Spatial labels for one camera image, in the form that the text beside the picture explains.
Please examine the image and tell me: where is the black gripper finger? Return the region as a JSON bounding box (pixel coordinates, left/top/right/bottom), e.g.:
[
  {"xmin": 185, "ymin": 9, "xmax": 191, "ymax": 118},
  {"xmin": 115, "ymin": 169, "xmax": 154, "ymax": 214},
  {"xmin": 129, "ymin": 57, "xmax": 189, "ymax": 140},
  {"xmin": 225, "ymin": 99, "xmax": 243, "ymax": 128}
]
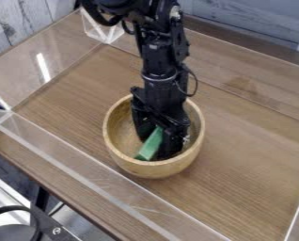
[
  {"xmin": 157, "ymin": 124, "xmax": 190, "ymax": 160},
  {"xmin": 131, "ymin": 103, "xmax": 157, "ymax": 141}
]

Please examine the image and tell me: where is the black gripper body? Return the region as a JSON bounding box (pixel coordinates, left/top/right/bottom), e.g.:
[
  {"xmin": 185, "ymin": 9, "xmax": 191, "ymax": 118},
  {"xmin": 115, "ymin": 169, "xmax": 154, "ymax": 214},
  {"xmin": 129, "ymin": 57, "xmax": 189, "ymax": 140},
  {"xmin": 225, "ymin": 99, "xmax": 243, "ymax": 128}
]
[{"xmin": 131, "ymin": 73, "xmax": 191, "ymax": 127}]

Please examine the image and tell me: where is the green rectangular block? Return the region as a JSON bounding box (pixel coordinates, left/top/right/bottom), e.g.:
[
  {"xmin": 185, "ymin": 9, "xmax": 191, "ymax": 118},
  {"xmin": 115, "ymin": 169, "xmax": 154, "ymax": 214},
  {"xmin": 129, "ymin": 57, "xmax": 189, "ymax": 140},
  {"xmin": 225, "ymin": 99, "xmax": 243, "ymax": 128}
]
[{"xmin": 135, "ymin": 126, "xmax": 163, "ymax": 161}]

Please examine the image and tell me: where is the brown wooden bowl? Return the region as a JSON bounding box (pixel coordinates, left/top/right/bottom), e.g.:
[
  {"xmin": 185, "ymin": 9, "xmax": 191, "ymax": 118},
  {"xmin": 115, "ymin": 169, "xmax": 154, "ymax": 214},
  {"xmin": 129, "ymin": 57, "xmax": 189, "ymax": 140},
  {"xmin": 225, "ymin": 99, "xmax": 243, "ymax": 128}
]
[{"xmin": 102, "ymin": 95, "xmax": 206, "ymax": 179}]

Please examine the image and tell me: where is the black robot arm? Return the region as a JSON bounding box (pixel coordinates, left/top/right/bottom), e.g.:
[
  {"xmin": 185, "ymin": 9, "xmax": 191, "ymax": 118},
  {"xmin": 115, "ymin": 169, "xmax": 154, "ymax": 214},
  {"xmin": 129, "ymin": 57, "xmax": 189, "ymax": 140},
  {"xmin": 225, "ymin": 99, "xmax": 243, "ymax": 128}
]
[{"xmin": 81, "ymin": 0, "xmax": 197, "ymax": 161}]

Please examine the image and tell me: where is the black table leg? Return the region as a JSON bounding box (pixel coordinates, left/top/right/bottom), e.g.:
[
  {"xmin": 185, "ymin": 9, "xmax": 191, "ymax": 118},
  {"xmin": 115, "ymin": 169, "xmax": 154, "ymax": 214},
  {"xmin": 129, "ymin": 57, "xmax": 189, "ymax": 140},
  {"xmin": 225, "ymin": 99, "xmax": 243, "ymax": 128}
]
[{"xmin": 35, "ymin": 187, "xmax": 51, "ymax": 212}]

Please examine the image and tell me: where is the clear acrylic corner bracket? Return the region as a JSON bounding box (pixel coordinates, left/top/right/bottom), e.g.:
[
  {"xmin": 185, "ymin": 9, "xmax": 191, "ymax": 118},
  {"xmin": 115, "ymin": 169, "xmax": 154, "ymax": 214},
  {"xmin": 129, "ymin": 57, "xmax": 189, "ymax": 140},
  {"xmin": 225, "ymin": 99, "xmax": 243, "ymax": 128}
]
[{"xmin": 81, "ymin": 8, "xmax": 125, "ymax": 44}]

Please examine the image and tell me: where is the clear acrylic tray wall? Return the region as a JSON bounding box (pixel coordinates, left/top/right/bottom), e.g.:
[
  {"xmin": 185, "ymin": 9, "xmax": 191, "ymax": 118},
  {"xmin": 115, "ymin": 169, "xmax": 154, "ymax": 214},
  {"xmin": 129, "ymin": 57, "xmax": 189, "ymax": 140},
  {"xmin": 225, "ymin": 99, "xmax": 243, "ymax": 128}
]
[{"xmin": 0, "ymin": 96, "xmax": 230, "ymax": 241}]

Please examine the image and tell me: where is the grey metal base plate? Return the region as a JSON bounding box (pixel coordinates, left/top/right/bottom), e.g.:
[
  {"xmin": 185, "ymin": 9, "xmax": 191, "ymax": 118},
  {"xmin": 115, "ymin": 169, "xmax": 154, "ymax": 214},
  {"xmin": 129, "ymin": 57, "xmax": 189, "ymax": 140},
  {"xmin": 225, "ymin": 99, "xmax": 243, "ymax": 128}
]
[{"xmin": 33, "ymin": 206, "xmax": 82, "ymax": 241}]

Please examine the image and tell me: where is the black cable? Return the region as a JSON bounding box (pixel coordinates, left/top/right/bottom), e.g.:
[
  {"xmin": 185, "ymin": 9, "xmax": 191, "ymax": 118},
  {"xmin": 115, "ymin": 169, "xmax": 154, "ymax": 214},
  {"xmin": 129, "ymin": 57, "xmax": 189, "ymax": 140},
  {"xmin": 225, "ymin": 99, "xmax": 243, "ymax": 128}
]
[{"xmin": 0, "ymin": 204, "xmax": 43, "ymax": 241}]

